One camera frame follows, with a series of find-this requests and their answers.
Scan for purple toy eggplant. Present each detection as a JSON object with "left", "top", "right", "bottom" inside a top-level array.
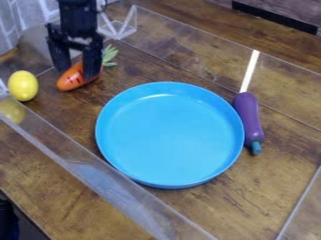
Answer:
[{"left": 232, "top": 92, "right": 265, "bottom": 155}]

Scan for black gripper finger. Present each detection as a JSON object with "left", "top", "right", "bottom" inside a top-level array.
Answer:
[
  {"left": 47, "top": 38, "right": 71, "bottom": 72},
  {"left": 84, "top": 40, "right": 104, "bottom": 80}
]

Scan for yellow toy lemon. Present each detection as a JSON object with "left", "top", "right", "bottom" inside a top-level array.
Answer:
[{"left": 9, "top": 70, "right": 39, "bottom": 101}]

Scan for clear acrylic barrier wall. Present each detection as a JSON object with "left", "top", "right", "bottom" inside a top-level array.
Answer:
[{"left": 0, "top": 0, "right": 321, "bottom": 240}]

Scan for white grey curtain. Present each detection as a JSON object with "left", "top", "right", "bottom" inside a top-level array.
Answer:
[{"left": 0, "top": 0, "right": 59, "bottom": 55}]

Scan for clear acrylic triangle bracket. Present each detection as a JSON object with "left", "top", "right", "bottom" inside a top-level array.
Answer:
[{"left": 98, "top": 6, "right": 137, "bottom": 40}]

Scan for blue round plate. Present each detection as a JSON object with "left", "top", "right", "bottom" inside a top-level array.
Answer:
[{"left": 96, "top": 82, "right": 245, "bottom": 188}]

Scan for orange toy carrot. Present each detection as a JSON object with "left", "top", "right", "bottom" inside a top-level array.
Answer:
[{"left": 57, "top": 44, "right": 120, "bottom": 92}]

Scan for black bar in background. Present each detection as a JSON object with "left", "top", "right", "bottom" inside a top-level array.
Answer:
[{"left": 232, "top": 0, "right": 319, "bottom": 36}]

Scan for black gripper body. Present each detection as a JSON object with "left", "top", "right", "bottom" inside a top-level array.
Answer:
[{"left": 46, "top": 0, "right": 104, "bottom": 51}]

